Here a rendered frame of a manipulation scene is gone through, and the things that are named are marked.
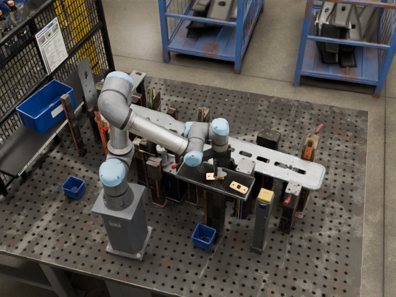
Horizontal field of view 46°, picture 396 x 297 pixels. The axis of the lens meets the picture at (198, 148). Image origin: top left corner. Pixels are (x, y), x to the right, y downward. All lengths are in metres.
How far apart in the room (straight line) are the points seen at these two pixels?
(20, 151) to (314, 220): 1.70
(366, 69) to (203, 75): 1.55
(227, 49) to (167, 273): 2.74
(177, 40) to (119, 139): 2.83
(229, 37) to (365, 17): 1.32
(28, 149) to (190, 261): 1.09
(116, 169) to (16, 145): 0.84
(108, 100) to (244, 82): 2.85
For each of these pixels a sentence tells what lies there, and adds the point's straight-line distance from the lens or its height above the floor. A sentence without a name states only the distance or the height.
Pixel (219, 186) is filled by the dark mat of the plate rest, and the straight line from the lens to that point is 2.24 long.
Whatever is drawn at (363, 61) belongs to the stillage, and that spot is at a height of 0.17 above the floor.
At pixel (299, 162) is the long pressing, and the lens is 2.58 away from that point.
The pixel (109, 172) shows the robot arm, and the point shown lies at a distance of 2.13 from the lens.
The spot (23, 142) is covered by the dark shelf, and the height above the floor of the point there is 1.03.
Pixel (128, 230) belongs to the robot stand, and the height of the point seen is 0.97.
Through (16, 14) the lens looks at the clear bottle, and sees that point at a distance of 2.83.
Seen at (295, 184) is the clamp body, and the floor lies 1.06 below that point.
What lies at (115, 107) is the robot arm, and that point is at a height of 1.72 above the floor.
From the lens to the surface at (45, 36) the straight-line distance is 2.91.
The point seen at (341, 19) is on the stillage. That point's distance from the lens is 4.49.
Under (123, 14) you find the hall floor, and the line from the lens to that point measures 5.65.
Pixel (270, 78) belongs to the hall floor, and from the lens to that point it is 4.65.
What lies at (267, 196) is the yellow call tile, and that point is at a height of 1.16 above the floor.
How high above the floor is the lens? 2.95
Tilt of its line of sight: 48 degrees down
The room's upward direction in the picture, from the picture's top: 2 degrees counter-clockwise
